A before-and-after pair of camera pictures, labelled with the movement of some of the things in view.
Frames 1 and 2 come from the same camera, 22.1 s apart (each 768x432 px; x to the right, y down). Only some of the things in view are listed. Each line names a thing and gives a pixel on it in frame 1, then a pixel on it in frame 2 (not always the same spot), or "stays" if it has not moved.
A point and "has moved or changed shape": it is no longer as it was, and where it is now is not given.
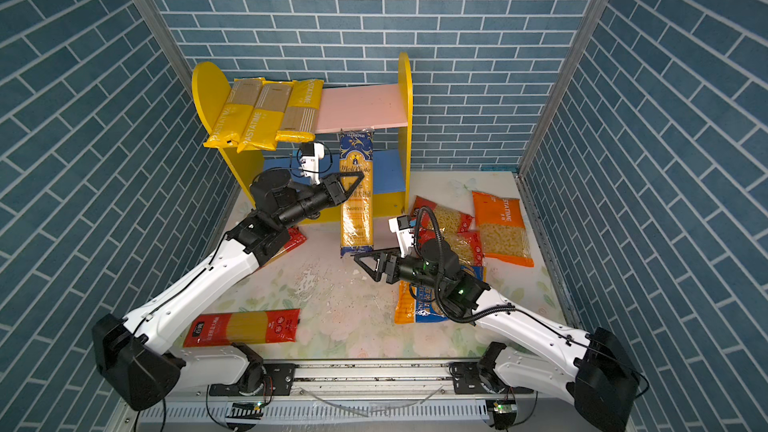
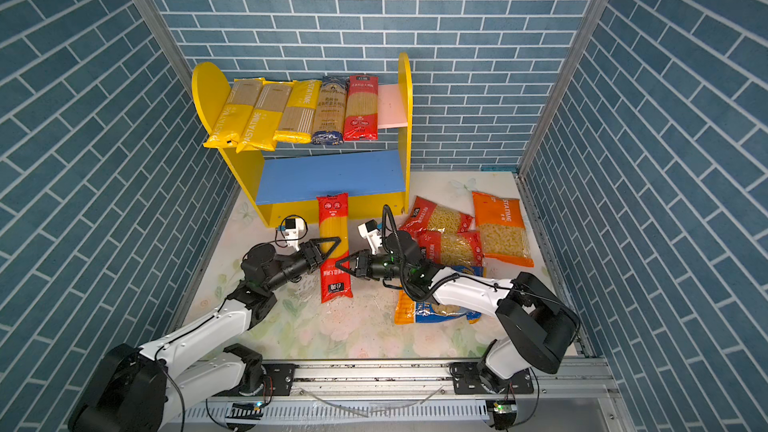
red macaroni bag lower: [467, 245] stays
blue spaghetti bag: [357, 154] → [329, 120]
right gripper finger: [381, 261] → [356, 272]
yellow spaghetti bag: [300, 112] stays
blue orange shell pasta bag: [419, 303] stays
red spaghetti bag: [242, 327] → [362, 109]
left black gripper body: [310, 203] → [298, 265]
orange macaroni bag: [501, 226] stays
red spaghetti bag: [294, 239] has moved or changed shape
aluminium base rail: [362, 396] stays
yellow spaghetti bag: [266, 117] stays
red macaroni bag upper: [446, 217] stays
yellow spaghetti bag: [235, 112] stays
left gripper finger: [336, 187] → [315, 242]
